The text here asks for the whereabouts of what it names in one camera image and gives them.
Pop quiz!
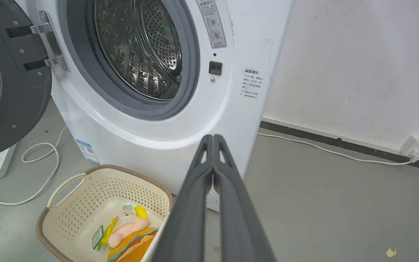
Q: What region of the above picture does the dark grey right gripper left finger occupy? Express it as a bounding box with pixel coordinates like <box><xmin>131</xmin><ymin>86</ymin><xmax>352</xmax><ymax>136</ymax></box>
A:
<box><xmin>151</xmin><ymin>134</ymin><xmax>214</xmax><ymax>262</ymax></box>

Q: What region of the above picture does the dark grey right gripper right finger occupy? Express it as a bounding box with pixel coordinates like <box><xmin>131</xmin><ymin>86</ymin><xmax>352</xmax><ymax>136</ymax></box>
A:
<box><xmin>213</xmin><ymin>134</ymin><xmax>277</xmax><ymax>262</ymax></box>

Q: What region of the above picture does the white front-load washing machine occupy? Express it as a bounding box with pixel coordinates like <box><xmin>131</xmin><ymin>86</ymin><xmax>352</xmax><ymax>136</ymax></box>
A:
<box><xmin>15</xmin><ymin>0</ymin><xmax>295</xmax><ymax>213</ymax></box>

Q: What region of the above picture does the dark grey washing machine door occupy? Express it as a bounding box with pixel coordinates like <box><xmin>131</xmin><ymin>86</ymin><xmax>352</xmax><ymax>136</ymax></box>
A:
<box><xmin>0</xmin><ymin>0</ymin><xmax>52</xmax><ymax>163</ymax></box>

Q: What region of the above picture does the burger plush doll toy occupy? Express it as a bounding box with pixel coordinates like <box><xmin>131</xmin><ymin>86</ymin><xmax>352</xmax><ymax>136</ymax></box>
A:
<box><xmin>92</xmin><ymin>204</ymin><xmax>159</xmax><ymax>262</ymax></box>

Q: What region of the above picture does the cream perforated laundry basket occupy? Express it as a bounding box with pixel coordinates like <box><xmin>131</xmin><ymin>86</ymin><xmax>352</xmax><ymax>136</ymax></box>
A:
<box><xmin>36</xmin><ymin>164</ymin><xmax>173</xmax><ymax>262</ymax></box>

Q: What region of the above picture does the white cable along wall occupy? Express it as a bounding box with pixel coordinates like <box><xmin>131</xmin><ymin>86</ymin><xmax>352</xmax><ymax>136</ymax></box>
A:
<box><xmin>257</xmin><ymin>132</ymin><xmax>418</xmax><ymax>166</ymax></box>

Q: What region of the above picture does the white power strip cable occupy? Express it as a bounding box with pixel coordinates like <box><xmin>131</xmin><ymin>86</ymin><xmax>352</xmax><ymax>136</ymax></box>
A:
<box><xmin>0</xmin><ymin>126</ymin><xmax>68</xmax><ymax>206</ymax></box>

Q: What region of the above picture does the white wall socket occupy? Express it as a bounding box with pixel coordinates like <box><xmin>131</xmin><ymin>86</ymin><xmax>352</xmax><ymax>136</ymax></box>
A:
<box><xmin>400</xmin><ymin>135</ymin><xmax>419</xmax><ymax>159</ymax></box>

